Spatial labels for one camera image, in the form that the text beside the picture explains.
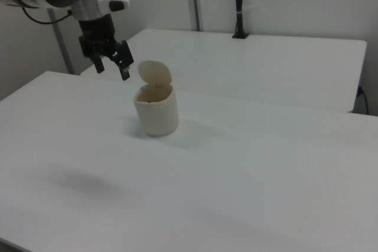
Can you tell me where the beige round trash bin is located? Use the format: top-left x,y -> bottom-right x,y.
133,60 -> 179,138

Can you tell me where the white table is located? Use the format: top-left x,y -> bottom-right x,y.
80,28 -> 368,114

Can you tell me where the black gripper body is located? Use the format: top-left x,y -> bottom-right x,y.
77,15 -> 119,60

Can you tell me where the black cable with blue plug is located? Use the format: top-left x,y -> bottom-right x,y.
357,86 -> 370,115

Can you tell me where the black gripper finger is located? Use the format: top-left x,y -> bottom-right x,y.
107,40 -> 133,81
93,54 -> 105,74

